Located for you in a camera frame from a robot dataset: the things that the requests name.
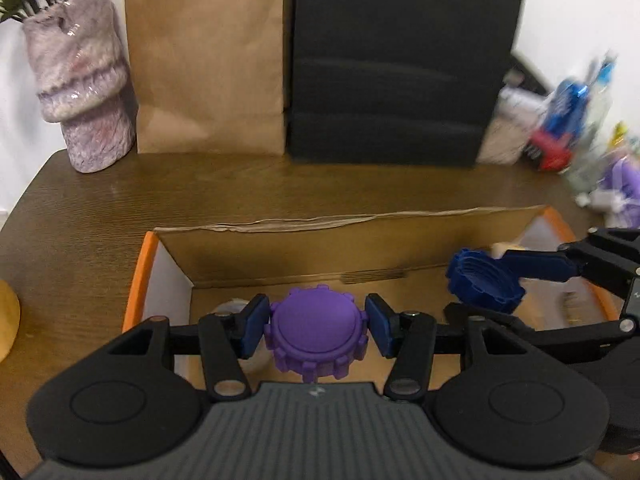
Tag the red and black box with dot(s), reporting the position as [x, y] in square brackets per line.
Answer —
[550, 152]

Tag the yellow-green snack packet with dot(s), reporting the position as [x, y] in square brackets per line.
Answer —
[622, 137]

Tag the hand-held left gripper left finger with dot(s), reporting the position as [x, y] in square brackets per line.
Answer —
[252, 327]

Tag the white charger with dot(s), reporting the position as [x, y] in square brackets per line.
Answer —
[595, 200]

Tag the clear glass bottle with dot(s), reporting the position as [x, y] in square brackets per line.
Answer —
[595, 120]

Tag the clear plastic seed container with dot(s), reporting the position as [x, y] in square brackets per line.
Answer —
[505, 130]

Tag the yellow mug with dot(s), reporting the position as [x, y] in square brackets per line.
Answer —
[7, 320]

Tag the red pumpkin-print cardboard box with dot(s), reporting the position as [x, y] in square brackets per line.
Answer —
[300, 255]

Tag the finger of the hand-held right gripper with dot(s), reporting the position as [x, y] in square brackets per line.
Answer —
[537, 265]
[590, 337]

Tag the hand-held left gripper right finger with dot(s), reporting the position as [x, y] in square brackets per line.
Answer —
[377, 327]

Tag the purple-white fuzzy vase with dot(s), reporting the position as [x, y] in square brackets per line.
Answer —
[85, 85]

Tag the purple packet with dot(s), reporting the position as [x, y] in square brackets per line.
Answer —
[622, 185]

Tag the blue gear-shaped cap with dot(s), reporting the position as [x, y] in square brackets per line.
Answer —
[482, 280]

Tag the brown paper bag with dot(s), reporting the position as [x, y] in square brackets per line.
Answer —
[205, 60]

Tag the black paper bag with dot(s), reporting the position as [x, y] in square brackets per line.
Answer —
[400, 60]

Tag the purple gear-shaped cap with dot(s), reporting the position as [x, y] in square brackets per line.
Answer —
[315, 327]

